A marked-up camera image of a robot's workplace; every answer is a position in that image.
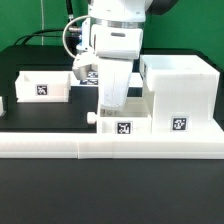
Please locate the white drawer housing box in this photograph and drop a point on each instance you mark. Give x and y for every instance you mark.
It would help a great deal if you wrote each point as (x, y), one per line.
(183, 91)

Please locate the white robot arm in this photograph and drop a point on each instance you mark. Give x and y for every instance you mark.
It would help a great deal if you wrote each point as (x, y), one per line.
(116, 35)

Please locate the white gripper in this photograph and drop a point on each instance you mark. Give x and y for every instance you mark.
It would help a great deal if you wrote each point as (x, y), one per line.
(113, 82)

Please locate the white L-shaped fence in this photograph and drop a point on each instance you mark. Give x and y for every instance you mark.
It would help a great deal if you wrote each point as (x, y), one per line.
(111, 146)

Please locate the white front drawer with knob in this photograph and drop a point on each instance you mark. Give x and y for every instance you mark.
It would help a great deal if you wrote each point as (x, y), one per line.
(134, 118)

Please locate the white marker sheet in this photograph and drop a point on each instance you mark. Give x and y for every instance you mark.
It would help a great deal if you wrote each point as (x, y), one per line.
(92, 80)

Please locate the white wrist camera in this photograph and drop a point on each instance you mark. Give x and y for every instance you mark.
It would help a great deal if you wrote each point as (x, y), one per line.
(85, 57)

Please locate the white drawer tray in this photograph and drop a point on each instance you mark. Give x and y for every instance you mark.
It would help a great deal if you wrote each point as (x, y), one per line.
(42, 86)

